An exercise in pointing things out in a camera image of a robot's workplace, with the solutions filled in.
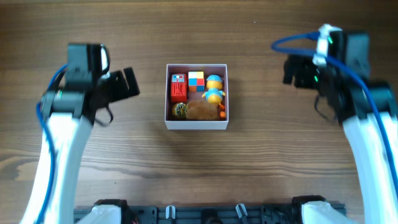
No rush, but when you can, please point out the yellow round toy disc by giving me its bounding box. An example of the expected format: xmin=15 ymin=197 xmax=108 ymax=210
xmin=172 ymin=103 xmax=187 ymax=119

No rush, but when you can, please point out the colourful puzzle cube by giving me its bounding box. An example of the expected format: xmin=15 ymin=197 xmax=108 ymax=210
xmin=188 ymin=71 xmax=205 ymax=92

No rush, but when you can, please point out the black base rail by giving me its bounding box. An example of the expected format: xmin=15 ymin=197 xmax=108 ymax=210
xmin=73 ymin=202 xmax=348 ymax=224

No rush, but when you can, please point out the white cardboard box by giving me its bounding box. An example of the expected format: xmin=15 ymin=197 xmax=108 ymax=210
xmin=164 ymin=64 xmax=229 ymax=130

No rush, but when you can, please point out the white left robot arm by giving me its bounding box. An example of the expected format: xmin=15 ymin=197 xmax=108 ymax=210
xmin=21 ymin=44 xmax=140 ymax=223

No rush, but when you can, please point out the yellow toy duck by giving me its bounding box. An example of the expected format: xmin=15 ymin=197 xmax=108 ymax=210
xmin=201 ymin=75 xmax=226 ymax=110

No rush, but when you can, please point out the red toy fire truck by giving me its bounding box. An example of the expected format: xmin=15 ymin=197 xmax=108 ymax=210
xmin=170 ymin=73 xmax=188 ymax=103

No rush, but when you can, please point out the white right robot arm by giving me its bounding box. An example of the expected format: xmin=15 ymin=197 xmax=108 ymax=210
xmin=271 ymin=25 xmax=397 ymax=223

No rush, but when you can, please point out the brown plush toy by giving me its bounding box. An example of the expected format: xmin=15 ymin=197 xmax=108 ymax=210
xmin=186 ymin=100 xmax=226 ymax=121

